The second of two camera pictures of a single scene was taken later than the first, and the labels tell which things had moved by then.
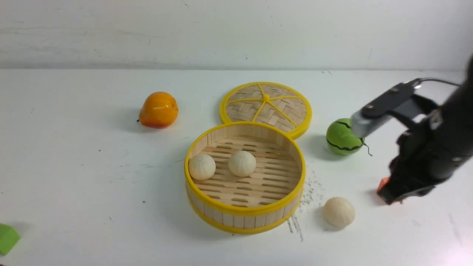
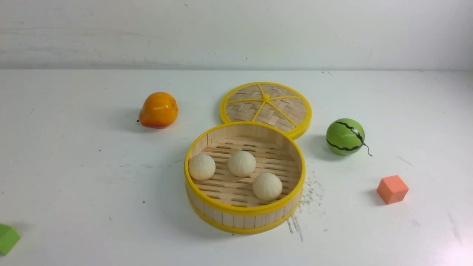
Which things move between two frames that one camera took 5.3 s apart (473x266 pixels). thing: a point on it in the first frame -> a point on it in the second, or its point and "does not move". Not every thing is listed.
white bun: (202, 166) does not move
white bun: (338, 212) -> (267, 186)
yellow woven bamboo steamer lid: (275, 104) does not move
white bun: (242, 163) does not move
